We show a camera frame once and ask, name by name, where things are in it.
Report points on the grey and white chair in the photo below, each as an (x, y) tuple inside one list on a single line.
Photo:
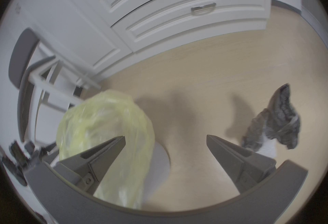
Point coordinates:
[(20, 56)]

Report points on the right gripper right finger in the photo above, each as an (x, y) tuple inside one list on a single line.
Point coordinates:
[(230, 161)]

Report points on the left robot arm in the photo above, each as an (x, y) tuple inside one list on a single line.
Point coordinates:
[(18, 152)]

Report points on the yellow plastic bag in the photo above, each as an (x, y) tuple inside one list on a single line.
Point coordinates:
[(102, 118)]

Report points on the white trash bin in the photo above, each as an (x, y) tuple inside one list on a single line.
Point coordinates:
[(158, 166)]

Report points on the crumpled black plastic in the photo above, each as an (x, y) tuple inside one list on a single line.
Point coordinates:
[(279, 118)]

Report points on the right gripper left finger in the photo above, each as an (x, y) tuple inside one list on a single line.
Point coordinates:
[(100, 159)]

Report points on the white wardrobe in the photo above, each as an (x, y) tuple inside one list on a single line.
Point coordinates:
[(153, 13)]

